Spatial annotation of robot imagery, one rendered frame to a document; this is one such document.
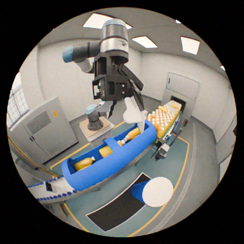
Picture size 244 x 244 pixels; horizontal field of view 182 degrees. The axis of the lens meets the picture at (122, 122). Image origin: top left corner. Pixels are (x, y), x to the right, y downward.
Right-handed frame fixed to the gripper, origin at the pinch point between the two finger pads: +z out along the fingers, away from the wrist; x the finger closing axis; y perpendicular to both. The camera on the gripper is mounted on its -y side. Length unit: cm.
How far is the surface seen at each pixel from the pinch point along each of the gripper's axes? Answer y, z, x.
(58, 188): 67, 63, -31
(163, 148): -66, 61, 9
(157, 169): -88, 147, 17
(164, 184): -17, 53, 30
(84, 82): -67, -59, -276
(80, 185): 29.6, 37.7, -11.0
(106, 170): 7.6, 34.6, -8.9
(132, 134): -32.2, 30.5, -20.6
